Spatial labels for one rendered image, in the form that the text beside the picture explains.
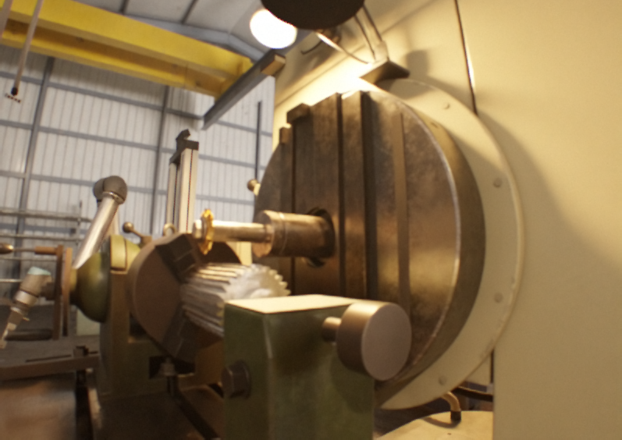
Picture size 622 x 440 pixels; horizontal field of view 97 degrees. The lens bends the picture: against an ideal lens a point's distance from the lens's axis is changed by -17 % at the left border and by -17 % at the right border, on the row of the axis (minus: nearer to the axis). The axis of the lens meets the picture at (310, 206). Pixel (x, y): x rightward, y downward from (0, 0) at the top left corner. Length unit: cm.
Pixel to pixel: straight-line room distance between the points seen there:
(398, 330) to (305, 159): 49
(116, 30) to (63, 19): 105
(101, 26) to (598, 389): 841
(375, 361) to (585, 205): 37
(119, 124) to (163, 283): 1019
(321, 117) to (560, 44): 42
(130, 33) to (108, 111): 317
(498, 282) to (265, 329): 35
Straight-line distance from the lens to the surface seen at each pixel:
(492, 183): 52
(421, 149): 49
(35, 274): 178
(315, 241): 57
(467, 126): 56
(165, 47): 840
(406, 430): 145
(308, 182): 65
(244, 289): 36
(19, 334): 83
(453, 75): 64
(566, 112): 54
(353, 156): 56
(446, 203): 46
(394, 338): 23
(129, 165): 1036
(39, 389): 79
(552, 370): 54
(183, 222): 147
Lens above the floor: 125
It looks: 9 degrees up
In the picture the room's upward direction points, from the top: straight up
